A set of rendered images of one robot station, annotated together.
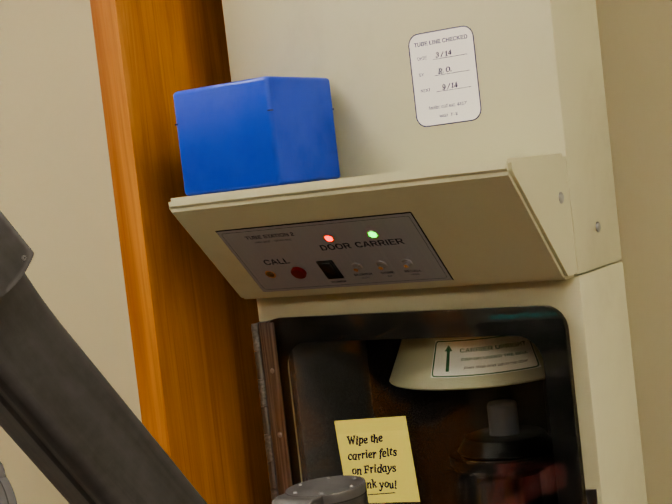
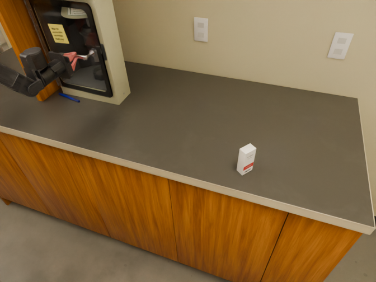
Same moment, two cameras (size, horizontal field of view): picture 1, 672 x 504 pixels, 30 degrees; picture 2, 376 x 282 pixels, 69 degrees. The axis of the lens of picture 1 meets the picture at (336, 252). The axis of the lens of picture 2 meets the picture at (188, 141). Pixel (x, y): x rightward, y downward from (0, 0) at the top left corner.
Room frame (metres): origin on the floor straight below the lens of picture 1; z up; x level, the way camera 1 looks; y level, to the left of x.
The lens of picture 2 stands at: (-0.09, -0.32, 1.69)
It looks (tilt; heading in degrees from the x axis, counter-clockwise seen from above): 43 degrees down; 350
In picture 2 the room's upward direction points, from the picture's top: 2 degrees counter-clockwise
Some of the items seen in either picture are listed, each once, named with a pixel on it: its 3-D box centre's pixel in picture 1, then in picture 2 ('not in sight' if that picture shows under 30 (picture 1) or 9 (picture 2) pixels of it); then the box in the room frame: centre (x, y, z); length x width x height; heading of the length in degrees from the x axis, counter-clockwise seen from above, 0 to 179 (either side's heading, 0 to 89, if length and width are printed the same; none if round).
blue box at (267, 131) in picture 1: (258, 136); not in sight; (1.09, 0.06, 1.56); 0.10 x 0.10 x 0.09; 58
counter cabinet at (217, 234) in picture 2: not in sight; (142, 165); (1.06, -0.24, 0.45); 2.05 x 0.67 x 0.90; 58
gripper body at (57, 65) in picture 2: not in sight; (55, 68); (0.92, -0.01, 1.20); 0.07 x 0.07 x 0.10; 58
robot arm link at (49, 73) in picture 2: not in sight; (43, 75); (0.87, 0.02, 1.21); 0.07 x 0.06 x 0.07; 148
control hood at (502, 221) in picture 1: (366, 236); not in sight; (1.04, -0.03, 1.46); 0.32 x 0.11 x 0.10; 58
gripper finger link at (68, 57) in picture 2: not in sight; (68, 60); (0.98, -0.05, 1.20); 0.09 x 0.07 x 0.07; 148
